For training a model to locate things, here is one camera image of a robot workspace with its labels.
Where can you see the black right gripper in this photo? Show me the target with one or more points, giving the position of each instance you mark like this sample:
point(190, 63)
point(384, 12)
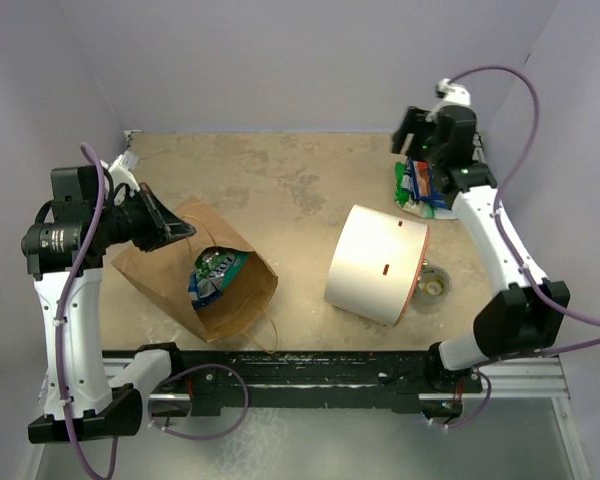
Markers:
point(412, 123)

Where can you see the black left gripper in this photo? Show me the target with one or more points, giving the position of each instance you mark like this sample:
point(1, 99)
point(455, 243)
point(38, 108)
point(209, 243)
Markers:
point(163, 227)

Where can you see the brown paper bag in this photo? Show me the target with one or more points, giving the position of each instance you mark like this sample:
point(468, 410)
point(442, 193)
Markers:
point(163, 276)

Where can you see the dark blue kettle chips bag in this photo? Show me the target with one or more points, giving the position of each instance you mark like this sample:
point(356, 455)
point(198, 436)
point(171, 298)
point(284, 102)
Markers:
point(418, 182)

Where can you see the green foxs candy packet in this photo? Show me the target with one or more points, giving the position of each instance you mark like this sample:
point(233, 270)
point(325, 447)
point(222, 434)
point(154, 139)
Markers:
point(220, 265)

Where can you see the blue white snack packet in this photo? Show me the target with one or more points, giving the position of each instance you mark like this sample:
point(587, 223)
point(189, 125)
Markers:
point(202, 291)

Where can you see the green yellow snack bag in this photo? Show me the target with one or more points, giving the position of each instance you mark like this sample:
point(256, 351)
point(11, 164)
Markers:
point(405, 203)

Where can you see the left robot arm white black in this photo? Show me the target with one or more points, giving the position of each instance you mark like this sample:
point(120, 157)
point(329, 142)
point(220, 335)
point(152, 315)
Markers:
point(64, 250)

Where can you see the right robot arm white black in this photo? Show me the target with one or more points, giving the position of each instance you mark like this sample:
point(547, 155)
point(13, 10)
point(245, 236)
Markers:
point(452, 181)

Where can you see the white cylindrical toy drum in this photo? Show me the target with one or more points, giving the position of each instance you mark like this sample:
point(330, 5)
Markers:
point(376, 265)

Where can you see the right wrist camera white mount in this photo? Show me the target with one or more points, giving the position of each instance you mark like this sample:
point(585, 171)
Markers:
point(448, 93)

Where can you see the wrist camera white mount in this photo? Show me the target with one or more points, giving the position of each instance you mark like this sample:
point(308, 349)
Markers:
point(121, 170)
point(448, 93)

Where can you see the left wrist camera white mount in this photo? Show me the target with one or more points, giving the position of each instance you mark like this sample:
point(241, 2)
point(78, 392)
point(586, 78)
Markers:
point(121, 170)

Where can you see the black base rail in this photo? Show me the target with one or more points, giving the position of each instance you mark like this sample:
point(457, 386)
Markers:
point(404, 382)

